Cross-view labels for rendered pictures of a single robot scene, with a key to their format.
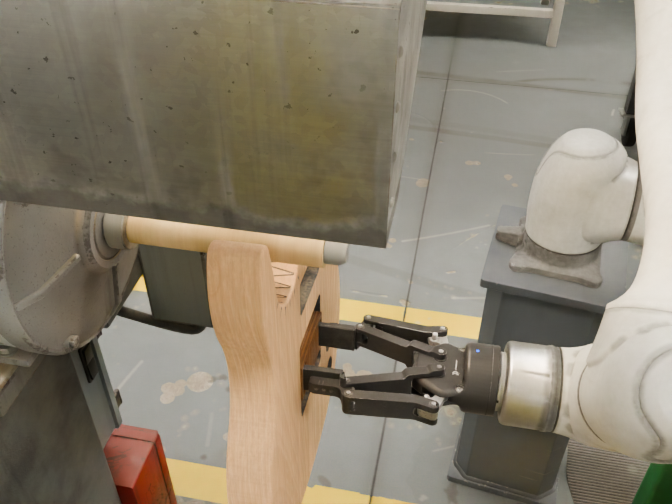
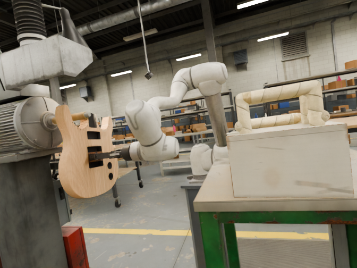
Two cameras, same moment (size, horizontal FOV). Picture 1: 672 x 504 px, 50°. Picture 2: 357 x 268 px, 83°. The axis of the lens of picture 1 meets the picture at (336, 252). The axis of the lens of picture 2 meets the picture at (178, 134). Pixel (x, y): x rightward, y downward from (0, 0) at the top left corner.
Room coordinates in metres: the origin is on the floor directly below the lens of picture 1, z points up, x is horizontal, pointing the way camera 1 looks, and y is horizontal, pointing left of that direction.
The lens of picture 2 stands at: (-0.37, -0.47, 1.15)
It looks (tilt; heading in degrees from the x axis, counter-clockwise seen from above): 3 degrees down; 6
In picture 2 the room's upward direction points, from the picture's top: 8 degrees counter-clockwise
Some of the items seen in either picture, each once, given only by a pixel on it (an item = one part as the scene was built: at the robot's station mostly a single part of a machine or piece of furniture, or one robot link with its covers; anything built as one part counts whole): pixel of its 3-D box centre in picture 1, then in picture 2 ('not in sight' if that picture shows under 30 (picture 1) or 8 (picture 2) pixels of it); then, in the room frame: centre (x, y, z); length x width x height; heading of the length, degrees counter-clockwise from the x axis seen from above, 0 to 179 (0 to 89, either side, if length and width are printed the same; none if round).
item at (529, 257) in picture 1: (550, 240); (200, 176); (1.16, -0.45, 0.73); 0.22 x 0.18 x 0.06; 71
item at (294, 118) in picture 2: not in sight; (272, 121); (0.33, -0.72, 1.12); 0.20 x 0.03 x 0.03; 75
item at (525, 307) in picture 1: (529, 365); (209, 223); (1.16, -0.46, 0.35); 0.28 x 0.28 x 0.70; 71
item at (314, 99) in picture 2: not in sight; (315, 106); (0.15, -0.76, 1.15); 0.03 x 0.03 x 0.09
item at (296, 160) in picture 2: not in sight; (280, 158); (0.22, -0.69, 1.02); 0.27 x 0.15 x 0.17; 76
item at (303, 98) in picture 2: not in sight; (306, 107); (0.23, -0.78, 1.15); 0.03 x 0.03 x 0.09
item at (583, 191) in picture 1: (580, 187); (202, 158); (1.15, -0.47, 0.87); 0.18 x 0.16 x 0.22; 73
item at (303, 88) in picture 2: not in sight; (275, 93); (0.17, -0.68, 1.20); 0.20 x 0.03 x 0.03; 75
